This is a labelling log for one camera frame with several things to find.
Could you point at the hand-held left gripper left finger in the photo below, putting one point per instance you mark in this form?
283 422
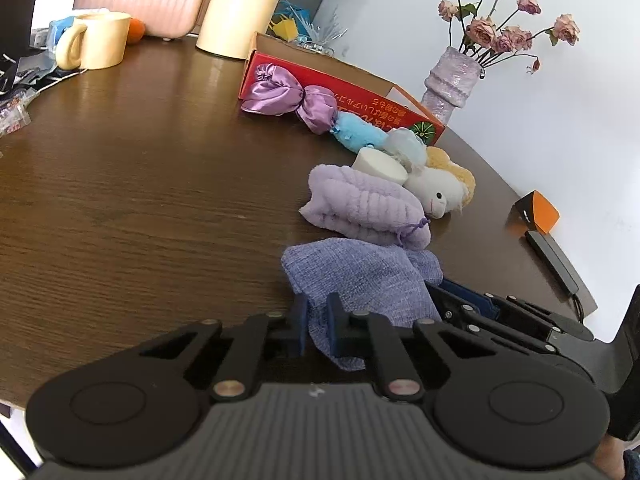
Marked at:
301 327

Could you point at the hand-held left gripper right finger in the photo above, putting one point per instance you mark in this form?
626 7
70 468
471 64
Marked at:
334 327

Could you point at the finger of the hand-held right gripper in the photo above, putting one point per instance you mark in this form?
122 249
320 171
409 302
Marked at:
467 296
545 317

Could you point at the lavender woven pouch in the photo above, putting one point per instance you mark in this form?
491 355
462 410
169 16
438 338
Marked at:
360 280

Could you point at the purple ribbed towel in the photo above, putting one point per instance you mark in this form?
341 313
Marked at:
360 205

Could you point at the pale blue fluffy ball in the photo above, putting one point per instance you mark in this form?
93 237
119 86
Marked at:
405 145

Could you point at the bright blue fluffy ball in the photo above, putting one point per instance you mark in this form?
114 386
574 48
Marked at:
357 132

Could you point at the red cardboard box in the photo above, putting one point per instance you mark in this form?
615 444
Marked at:
380 105

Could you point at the purple satin pouch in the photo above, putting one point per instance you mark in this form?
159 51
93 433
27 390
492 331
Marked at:
272 92

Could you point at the person's right hand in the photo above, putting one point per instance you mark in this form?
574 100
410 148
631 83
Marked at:
611 460

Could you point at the black power adapter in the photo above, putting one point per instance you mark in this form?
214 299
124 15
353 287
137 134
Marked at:
550 257

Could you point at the orange and black box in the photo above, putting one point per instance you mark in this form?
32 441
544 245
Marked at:
542 212

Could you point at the white plush sheep toy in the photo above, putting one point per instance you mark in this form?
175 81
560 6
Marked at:
440 187

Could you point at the white foam cylinder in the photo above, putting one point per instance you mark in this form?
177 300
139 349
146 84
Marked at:
380 165

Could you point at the bunch of dried pink roses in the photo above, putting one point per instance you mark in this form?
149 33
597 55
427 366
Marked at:
482 30

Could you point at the silver tinsel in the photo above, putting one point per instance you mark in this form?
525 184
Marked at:
325 35

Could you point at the blue and yellow toy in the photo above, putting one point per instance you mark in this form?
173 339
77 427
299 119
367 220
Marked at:
290 22

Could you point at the cream thermos jug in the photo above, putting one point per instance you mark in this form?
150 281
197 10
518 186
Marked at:
235 15

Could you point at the orange fruit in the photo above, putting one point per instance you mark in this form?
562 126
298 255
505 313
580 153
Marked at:
136 31

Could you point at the yellow mug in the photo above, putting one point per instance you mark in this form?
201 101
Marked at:
102 42

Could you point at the clear plastic bag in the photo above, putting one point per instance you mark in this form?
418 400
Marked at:
12 110

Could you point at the black plastic wrapper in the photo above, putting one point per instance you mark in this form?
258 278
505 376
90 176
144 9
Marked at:
30 72

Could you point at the small blue packet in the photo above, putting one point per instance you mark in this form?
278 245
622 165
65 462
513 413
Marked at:
60 30

